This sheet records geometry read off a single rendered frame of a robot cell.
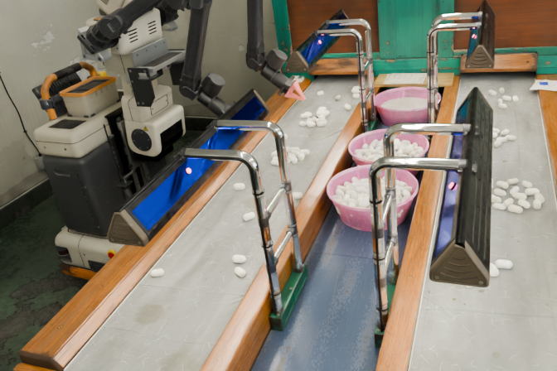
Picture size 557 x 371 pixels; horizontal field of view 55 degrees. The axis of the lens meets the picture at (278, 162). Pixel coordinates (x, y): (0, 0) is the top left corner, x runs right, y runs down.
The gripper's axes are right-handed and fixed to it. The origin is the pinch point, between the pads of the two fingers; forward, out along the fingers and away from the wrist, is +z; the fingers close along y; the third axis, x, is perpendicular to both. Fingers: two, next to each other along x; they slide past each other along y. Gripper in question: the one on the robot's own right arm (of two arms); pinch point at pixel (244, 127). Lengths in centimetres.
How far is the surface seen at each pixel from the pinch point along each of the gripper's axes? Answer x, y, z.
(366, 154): -24.0, -2.8, 39.9
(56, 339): 4, -102, 2
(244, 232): -9, -53, 22
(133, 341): -4, -97, 15
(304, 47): -37.9, 3.5, 1.2
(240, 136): -37, -58, 6
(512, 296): -53, -66, 73
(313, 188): -19.3, -31.1, 30.6
